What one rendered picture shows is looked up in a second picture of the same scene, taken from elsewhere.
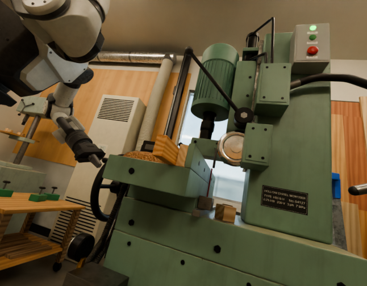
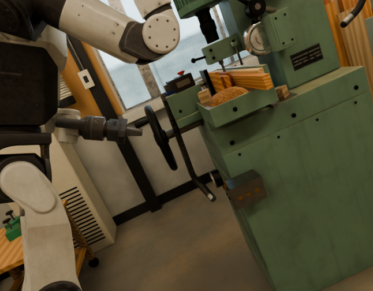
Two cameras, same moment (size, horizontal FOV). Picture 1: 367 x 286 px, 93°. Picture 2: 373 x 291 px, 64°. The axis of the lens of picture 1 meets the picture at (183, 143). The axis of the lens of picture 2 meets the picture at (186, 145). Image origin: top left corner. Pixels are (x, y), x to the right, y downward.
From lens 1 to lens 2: 0.68 m
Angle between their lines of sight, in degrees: 36
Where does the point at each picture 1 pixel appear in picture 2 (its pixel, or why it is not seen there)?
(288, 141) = (293, 7)
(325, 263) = (347, 81)
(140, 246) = (247, 149)
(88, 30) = not seen: hidden behind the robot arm
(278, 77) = not seen: outside the picture
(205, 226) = (280, 108)
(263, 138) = (286, 22)
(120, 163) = (223, 109)
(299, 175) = (309, 32)
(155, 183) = (256, 105)
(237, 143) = (261, 34)
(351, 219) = not seen: hidden behind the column
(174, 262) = (273, 141)
